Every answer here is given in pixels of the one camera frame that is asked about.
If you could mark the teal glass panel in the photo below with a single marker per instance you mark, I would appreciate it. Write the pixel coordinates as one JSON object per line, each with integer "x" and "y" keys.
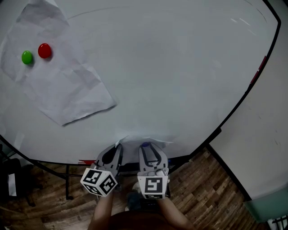
{"x": 267, "y": 206}

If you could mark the dark red tape strip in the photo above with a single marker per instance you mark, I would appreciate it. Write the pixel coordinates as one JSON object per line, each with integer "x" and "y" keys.
{"x": 258, "y": 69}

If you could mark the red round magnet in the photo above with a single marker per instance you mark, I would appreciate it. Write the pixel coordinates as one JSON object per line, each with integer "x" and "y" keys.
{"x": 44, "y": 51}

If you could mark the large white paper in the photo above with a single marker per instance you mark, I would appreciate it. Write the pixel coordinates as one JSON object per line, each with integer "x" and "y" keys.
{"x": 63, "y": 85}

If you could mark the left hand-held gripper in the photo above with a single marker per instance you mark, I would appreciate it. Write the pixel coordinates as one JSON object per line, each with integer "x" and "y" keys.
{"x": 99, "y": 182}

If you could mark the red whiteboard eraser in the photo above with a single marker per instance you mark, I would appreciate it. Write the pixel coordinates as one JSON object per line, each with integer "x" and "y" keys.
{"x": 86, "y": 161}

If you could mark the small white paper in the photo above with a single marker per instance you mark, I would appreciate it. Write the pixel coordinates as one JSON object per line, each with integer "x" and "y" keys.
{"x": 131, "y": 150}

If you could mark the black box with blue lights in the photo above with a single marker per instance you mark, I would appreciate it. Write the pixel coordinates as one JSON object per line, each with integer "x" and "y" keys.
{"x": 149, "y": 204}

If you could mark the person's brown shirt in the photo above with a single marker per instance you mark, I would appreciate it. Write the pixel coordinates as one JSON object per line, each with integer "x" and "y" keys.
{"x": 139, "y": 221}

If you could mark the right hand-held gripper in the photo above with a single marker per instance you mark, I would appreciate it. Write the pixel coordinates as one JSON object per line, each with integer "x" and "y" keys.
{"x": 153, "y": 186}

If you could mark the person's white shoe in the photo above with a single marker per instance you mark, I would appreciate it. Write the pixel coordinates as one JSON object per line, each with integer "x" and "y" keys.
{"x": 136, "y": 186}

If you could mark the black office chair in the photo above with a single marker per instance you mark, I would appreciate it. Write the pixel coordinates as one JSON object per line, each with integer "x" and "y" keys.
{"x": 22, "y": 177}

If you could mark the person's right forearm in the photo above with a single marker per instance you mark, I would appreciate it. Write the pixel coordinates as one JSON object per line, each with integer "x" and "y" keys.
{"x": 173, "y": 215}

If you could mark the green round magnet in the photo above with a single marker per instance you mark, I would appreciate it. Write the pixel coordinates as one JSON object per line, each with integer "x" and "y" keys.
{"x": 27, "y": 57}

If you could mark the white sheet on chair seat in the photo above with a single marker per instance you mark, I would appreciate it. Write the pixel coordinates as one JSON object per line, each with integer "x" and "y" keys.
{"x": 11, "y": 185}

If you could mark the dark blue round magnet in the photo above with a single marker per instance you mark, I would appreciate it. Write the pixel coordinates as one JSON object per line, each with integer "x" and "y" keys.
{"x": 146, "y": 144}

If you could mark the person's left forearm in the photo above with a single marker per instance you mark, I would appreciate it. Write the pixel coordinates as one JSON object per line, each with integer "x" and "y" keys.
{"x": 101, "y": 213}

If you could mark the person's leg in jeans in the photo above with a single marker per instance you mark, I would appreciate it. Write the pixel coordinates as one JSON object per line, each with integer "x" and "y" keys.
{"x": 132, "y": 200}

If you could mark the white whiteboard with black frame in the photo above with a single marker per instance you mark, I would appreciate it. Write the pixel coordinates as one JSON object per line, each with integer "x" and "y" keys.
{"x": 168, "y": 78}

